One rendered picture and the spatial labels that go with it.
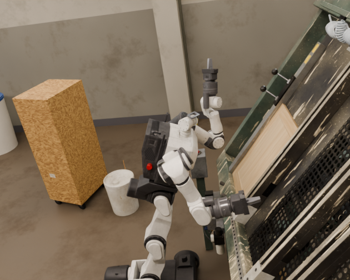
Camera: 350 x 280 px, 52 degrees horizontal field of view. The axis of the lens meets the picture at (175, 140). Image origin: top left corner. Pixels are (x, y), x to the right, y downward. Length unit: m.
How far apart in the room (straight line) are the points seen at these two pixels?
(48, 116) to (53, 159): 0.48
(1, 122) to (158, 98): 2.21
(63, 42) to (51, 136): 2.14
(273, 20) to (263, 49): 0.37
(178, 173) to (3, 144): 4.38
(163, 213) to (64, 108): 1.69
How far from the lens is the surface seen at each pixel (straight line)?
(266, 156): 2.09
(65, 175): 3.69
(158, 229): 2.31
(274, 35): 4.91
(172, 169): 1.49
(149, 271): 2.59
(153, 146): 1.91
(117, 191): 3.47
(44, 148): 3.67
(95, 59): 5.27
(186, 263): 2.79
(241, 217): 2.00
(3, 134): 5.62
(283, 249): 1.56
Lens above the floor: 2.25
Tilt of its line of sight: 28 degrees down
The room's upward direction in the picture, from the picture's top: 9 degrees counter-clockwise
